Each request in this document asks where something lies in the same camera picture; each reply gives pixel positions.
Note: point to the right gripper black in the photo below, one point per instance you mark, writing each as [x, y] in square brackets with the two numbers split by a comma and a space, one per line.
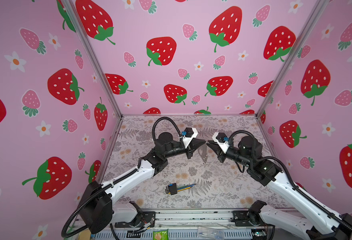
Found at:
[216, 148]

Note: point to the black connector with coloured wires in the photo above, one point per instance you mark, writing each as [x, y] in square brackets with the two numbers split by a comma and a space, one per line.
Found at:
[173, 189]

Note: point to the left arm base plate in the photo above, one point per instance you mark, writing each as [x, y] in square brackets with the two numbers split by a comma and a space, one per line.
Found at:
[139, 221]

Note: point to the green snack packet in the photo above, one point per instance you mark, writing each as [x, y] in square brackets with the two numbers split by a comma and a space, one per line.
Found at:
[161, 235]

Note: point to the clear plastic bag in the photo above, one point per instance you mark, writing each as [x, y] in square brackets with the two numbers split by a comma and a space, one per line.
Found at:
[210, 233]

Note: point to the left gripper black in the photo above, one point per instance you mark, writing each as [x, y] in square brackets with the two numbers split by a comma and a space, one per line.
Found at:
[193, 147]

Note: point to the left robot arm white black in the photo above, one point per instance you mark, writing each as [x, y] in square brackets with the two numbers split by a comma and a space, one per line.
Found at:
[98, 207]

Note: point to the aluminium rail frame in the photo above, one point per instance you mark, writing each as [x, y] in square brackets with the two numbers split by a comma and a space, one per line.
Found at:
[182, 224]

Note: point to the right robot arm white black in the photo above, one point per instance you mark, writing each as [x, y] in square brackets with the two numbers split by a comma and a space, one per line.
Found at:
[318, 222]

